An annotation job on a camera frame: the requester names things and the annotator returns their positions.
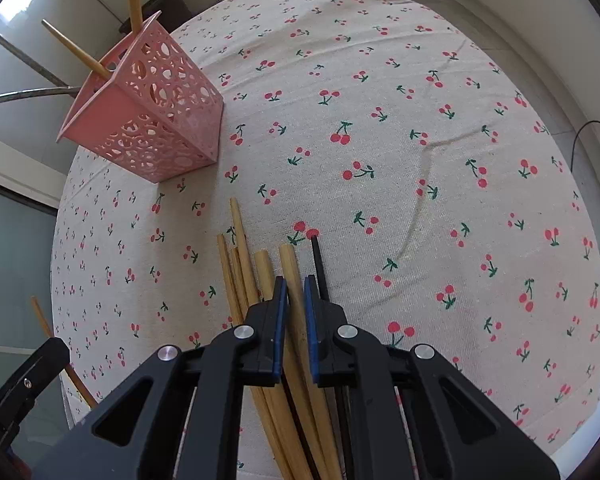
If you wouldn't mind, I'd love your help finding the dark brown trash bin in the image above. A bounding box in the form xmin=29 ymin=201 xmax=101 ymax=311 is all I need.
xmin=120 ymin=0 xmax=193 ymax=36

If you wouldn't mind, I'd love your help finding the frosted glass sliding door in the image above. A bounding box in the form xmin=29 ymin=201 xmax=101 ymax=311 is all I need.
xmin=0 ymin=165 xmax=68 ymax=426

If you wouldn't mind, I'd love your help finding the black chopstick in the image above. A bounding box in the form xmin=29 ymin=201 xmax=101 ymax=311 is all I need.
xmin=310 ymin=235 xmax=332 ymax=306

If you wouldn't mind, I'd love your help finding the pink perforated chopstick holder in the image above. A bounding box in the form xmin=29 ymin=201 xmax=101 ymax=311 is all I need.
xmin=56 ymin=10 xmax=225 ymax=184

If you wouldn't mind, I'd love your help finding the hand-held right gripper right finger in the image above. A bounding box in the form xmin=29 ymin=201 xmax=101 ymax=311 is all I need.
xmin=304 ymin=275 xmax=561 ymax=480

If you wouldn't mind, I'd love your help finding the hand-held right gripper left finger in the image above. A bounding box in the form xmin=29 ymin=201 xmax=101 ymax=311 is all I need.
xmin=32 ymin=276 xmax=288 ymax=480

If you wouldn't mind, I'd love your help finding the black cable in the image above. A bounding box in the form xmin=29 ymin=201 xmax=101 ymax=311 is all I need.
xmin=570 ymin=120 xmax=600 ymax=172

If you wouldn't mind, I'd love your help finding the cherry print tablecloth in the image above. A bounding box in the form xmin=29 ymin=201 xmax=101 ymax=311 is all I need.
xmin=50 ymin=0 xmax=600 ymax=480

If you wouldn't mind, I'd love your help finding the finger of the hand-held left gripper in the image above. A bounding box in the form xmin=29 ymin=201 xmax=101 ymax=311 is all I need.
xmin=0 ymin=337 xmax=71 ymax=480

